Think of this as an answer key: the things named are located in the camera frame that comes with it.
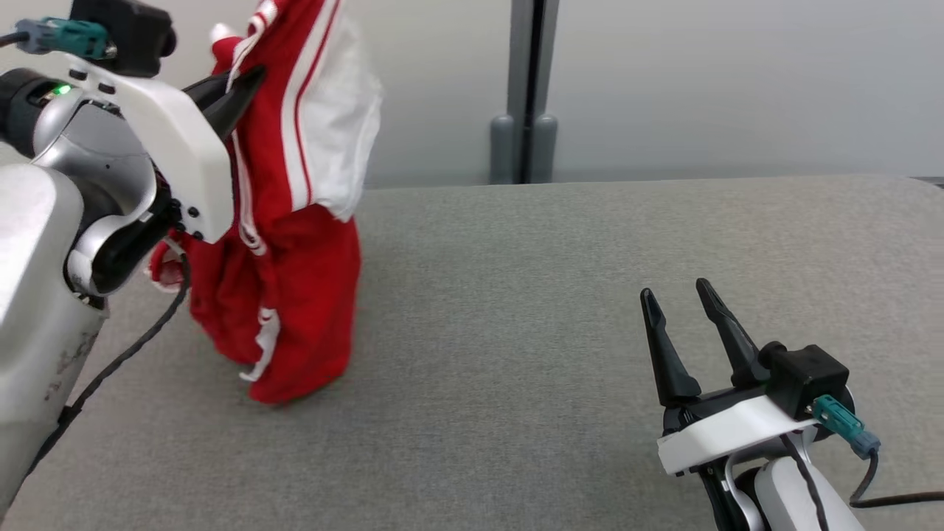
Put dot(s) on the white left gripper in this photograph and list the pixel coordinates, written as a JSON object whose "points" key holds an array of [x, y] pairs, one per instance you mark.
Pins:
{"points": [[184, 147]]}

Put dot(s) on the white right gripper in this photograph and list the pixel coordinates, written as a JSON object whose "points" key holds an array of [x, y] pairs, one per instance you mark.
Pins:
{"points": [[723, 431]]}

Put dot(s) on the red white basketball jersey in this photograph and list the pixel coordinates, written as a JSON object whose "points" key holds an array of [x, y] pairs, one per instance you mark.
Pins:
{"points": [[310, 280]]}

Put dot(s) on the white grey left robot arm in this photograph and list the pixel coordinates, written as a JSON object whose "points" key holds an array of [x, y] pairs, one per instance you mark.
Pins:
{"points": [[29, 258]]}

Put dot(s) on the grey fabric sofa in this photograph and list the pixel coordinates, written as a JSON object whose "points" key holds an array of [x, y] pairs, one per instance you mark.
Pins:
{"points": [[516, 369]]}

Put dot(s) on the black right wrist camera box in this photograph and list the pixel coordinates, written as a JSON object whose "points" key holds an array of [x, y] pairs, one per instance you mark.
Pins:
{"points": [[804, 376]]}

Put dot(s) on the grey partition post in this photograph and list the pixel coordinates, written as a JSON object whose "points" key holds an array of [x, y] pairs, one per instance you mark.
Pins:
{"points": [[525, 88]]}

